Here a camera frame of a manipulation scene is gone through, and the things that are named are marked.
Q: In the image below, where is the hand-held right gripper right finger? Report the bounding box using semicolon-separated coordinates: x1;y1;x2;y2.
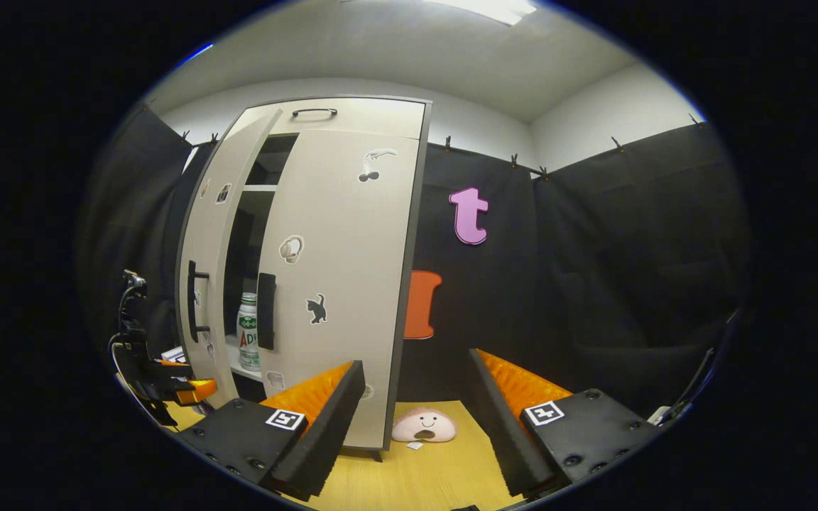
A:
466;348;665;499

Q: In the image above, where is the cabinet door with camera sticker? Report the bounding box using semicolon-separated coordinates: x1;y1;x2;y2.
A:
176;106;283;411

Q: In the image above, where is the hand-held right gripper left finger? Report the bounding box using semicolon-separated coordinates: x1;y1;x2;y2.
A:
175;360;367;502

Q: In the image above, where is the beige drawer front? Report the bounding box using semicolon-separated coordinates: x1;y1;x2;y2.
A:
228;97;427;141

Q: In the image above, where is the grey and white cabinet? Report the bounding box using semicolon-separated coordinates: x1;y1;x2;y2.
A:
176;96;432;462

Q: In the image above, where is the black backdrop cloth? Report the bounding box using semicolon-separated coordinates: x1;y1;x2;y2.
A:
79;103;751;419

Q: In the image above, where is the pink plush toy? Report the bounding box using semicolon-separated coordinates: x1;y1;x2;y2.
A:
391;406;458;444

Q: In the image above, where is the black door handle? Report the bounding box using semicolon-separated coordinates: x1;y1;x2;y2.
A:
187;260;211;343

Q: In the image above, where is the wide ceiling light panel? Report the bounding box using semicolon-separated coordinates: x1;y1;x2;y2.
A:
423;0;538;26

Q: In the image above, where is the white bottle with green label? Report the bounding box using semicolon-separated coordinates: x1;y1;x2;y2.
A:
237;292;262;372

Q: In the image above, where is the cabinet door with headphones sticker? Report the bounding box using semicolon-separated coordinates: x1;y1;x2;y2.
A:
256;130;420;449

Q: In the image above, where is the narrow ceiling light strip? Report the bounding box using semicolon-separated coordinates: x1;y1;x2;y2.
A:
175;43;214;68

